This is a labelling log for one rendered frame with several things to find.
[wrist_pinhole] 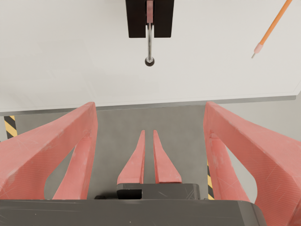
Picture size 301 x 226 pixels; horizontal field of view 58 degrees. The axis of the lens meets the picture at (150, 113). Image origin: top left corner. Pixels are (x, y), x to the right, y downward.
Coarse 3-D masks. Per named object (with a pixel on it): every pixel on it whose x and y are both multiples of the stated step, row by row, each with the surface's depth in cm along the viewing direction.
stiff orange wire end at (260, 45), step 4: (288, 0) 22; (284, 4) 22; (288, 4) 22; (284, 8) 22; (280, 12) 23; (276, 16) 23; (280, 16) 23; (276, 20) 23; (272, 24) 24; (276, 24) 24; (268, 28) 24; (272, 28) 24; (268, 32) 25; (264, 36) 25; (268, 36) 25; (264, 40) 25; (260, 44) 26; (256, 48) 26; (260, 48) 26; (256, 52) 27; (252, 56) 28
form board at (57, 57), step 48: (0, 0) 33; (48, 0) 33; (96, 0) 34; (192, 0) 34; (240, 0) 34; (0, 48) 41; (48, 48) 41; (96, 48) 41; (144, 48) 41; (192, 48) 41; (240, 48) 41; (288, 48) 41; (0, 96) 52; (48, 96) 52; (96, 96) 52; (144, 96) 53; (192, 96) 53; (240, 96) 53
